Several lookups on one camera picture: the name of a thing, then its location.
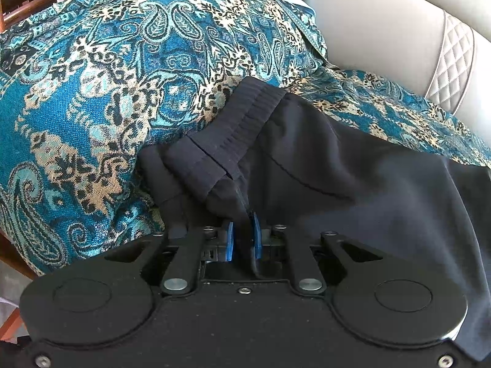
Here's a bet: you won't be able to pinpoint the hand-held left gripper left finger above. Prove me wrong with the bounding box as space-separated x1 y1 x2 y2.
103 220 235 296

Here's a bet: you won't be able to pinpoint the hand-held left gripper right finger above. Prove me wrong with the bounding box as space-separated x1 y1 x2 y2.
249 211 385 296

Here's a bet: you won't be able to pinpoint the black pants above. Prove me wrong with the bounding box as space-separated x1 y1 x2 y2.
136 76 491 365

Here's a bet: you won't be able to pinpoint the teal paisley blanket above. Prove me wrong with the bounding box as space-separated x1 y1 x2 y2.
0 0 491 277

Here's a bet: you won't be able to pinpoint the wooden frame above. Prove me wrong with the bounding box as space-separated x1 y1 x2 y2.
0 232 39 343

